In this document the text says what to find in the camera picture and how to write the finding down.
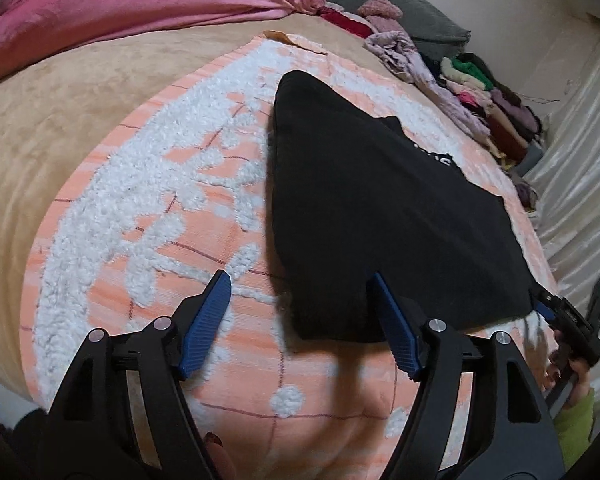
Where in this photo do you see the lilac crumpled garment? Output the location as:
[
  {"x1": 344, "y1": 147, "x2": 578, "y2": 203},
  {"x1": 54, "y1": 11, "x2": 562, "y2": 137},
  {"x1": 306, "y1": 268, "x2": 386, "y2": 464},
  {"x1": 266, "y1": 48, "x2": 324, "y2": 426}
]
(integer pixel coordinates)
[{"x1": 364, "y1": 30, "x2": 491, "y2": 148}]

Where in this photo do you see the person's left hand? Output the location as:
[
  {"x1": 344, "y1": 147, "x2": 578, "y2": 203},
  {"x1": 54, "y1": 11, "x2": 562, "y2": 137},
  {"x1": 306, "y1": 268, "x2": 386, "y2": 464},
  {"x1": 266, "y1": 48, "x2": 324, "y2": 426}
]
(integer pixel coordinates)
[{"x1": 204, "y1": 432, "x2": 237, "y2": 480}]

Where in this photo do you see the black sweater with orange cuffs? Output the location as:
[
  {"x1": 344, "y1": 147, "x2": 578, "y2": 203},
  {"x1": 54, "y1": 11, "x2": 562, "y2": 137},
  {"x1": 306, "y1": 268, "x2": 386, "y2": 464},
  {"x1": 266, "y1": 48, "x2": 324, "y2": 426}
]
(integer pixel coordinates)
[{"x1": 271, "y1": 70, "x2": 534, "y2": 344}]

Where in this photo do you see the peach plaid white-pattern blanket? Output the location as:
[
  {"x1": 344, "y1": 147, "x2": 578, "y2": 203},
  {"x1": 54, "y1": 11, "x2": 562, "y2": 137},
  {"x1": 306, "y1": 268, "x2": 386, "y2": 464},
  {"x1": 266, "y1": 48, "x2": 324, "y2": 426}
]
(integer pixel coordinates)
[{"x1": 20, "y1": 35, "x2": 555, "y2": 479}]

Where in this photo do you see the pink fluffy garment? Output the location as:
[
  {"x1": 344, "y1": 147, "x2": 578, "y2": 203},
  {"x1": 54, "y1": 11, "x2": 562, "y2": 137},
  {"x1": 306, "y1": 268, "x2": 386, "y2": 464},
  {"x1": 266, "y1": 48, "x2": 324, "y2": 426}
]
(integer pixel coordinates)
[{"x1": 358, "y1": 0, "x2": 404, "y2": 32}]

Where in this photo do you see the red garment near headboard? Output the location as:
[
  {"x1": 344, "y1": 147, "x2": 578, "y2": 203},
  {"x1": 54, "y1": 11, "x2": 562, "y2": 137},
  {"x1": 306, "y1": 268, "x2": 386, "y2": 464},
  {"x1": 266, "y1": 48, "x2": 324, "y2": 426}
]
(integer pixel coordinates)
[{"x1": 318, "y1": 6, "x2": 375, "y2": 39}]

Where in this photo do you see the bag of clothes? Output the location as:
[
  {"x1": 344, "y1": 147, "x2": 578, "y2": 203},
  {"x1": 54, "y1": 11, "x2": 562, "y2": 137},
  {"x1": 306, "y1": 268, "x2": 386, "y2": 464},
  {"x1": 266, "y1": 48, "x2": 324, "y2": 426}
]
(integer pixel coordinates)
[{"x1": 509, "y1": 172, "x2": 539, "y2": 212}]

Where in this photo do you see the beige bed sheet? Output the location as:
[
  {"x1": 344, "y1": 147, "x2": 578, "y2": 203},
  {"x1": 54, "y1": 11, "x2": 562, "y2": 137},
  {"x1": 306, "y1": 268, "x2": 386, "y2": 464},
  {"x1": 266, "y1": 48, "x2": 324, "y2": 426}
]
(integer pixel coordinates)
[{"x1": 0, "y1": 14, "x2": 388, "y2": 398}]

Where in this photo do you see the green fleece sleeve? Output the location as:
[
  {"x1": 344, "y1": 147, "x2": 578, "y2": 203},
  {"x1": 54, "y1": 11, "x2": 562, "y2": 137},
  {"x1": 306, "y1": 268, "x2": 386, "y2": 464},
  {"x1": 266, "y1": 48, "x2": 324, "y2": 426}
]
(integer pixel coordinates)
[{"x1": 554, "y1": 389, "x2": 594, "y2": 469}]

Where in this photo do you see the person's right hand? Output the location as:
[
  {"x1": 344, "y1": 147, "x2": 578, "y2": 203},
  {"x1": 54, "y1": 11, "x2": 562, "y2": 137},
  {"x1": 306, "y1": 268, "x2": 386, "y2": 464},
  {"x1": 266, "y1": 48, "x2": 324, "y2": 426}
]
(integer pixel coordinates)
[{"x1": 541, "y1": 349, "x2": 592, "y2": 410}]

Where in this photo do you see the stack of folded clothes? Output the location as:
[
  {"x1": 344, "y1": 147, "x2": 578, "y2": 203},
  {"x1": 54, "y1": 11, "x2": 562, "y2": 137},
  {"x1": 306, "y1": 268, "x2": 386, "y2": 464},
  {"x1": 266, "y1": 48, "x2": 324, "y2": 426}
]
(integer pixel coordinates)
[{"x1": 437, "y1": 53, "x2": 544, "y2": 176}]

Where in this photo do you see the white satin curtain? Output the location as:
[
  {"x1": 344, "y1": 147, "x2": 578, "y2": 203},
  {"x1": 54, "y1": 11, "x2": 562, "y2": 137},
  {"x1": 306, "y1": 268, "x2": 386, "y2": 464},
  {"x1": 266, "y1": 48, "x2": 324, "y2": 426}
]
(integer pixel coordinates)
[{"x1": 521, "y1": 29, "x2": 600, "y2": 411}]

